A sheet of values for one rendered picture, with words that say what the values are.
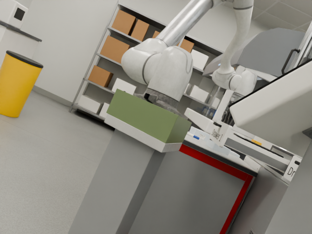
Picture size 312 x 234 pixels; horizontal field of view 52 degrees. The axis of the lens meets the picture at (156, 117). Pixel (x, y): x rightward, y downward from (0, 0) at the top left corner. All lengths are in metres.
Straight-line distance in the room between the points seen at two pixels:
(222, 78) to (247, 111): 1.40
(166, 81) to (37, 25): 5.14
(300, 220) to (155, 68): 0.88
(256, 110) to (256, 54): 1.95
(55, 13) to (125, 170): 5.14
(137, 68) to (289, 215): 0.96
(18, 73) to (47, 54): 2.53
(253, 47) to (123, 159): 1.52
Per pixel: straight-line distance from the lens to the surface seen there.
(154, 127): 1.27
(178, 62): 1.36
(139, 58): 1.49
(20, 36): 4.86
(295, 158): 1.59
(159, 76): 1.36
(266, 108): 0.61
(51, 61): 6.18
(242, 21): 1.80
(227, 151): 1.98
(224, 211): 1.90
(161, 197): 1.83
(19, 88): 3.77
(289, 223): 0.76
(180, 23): 1.65
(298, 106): 0.64
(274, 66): 2.58
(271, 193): 1.69
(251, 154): 1.59
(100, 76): 5.51
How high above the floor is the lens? 0.93
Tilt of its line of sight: 4 degrees down
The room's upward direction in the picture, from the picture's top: 25 degrees clockwise
